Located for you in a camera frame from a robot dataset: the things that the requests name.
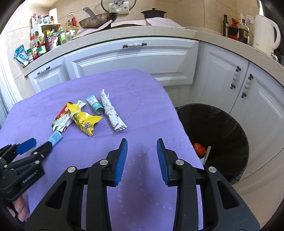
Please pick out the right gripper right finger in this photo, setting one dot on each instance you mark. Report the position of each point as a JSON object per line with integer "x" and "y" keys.
{"x": 203, "y": 196}

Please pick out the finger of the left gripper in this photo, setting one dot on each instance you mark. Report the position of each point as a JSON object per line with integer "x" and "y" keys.
{"x": 9, "y": 152}
{"x": 37, "y": 155}

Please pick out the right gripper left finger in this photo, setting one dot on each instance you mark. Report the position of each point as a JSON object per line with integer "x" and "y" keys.
{"x": 60, "y": 208}

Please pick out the yellow knotted snack bag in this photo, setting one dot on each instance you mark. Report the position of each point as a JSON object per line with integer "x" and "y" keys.
{"x": 85, "y": 121}

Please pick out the large red plastic bag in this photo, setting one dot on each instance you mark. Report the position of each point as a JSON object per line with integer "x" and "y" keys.
{"x": 200, "y": 150}

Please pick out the teal white tube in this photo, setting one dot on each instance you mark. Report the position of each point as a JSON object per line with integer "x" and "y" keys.
{"x": 95, "y": 105}

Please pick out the white patterned knotted wrapper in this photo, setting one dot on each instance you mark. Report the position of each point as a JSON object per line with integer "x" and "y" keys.
{"x": 110, "y": 112}

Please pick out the red label black bottle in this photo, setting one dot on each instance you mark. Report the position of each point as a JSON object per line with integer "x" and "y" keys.
{"x": 63, "y": 112}

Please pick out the black trash bin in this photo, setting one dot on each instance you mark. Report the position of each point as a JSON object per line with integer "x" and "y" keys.
{"x": 212, "y": 127}

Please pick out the left hand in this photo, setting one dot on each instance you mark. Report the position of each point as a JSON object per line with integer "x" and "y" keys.
{"x": 21, "y": 208}

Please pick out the purple tablecloth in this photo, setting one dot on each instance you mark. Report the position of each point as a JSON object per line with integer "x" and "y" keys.
{"x": 141, "y": 201}

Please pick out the blue white salt bag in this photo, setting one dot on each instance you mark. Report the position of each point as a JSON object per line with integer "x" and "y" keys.
{"x": 21, "y": 56}

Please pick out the red cap seasoning jar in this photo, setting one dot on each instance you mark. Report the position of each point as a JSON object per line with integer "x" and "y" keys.
{"x": 41, "y": 48}

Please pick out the green seasoning bottle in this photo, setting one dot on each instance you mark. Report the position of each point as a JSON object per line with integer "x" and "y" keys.
{"x": 61, "y": 36}

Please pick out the white spice rack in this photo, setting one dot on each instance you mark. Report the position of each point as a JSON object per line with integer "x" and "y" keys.
{"x": 51, "y": 31}

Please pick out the cooking oil bottle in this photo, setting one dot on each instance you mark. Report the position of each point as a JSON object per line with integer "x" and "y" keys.
{"x": 71, "y": 25}

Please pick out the white paper towel roll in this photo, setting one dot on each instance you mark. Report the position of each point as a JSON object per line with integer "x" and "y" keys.
{"x": 53, "y": 15}

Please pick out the steel wok pan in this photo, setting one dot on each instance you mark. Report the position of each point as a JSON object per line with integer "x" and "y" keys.
{"x": 96, "y": 20}

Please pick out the glass pot lid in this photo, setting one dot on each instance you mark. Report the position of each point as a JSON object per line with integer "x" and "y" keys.
{"x": 120, "y": 7}

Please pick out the pink cloth on stove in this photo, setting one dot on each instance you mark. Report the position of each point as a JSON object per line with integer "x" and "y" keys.
{"x": 156, "y": 21}

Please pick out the dark soy sauce bottle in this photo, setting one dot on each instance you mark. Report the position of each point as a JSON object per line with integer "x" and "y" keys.
{"x": 243, "y": 32}

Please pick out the black clay pot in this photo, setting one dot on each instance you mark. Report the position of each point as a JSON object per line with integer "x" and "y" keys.
{"x": 153, "y": 13}

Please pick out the red box on counter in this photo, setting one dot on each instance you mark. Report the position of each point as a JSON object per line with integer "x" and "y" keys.
{"x": 233, "y": 29}

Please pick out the white electric kettle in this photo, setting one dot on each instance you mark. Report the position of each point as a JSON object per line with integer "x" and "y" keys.
{"x": 267, "y": 36}

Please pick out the dark olive oil bottle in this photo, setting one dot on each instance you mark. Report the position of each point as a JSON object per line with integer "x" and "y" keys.
{"x": 225, "y": 26}

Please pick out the left cabinet handle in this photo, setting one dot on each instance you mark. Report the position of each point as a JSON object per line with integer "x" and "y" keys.
{"x": 44, "y": 70}

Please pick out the corner door left handle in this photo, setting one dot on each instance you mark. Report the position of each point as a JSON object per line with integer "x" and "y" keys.
{"x": 235, "y": 77}

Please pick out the corner door handle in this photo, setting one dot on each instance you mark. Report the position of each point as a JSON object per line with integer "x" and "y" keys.
{"x": 235, "y": 77}
{"x": 247, "y": 86}

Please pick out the corner door right handle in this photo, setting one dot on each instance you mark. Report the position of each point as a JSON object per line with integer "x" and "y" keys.
{"x": 247, "y": 86}

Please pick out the middle drawer handle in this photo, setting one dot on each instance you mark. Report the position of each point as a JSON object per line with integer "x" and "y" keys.
{"x": 134, "y": 45}

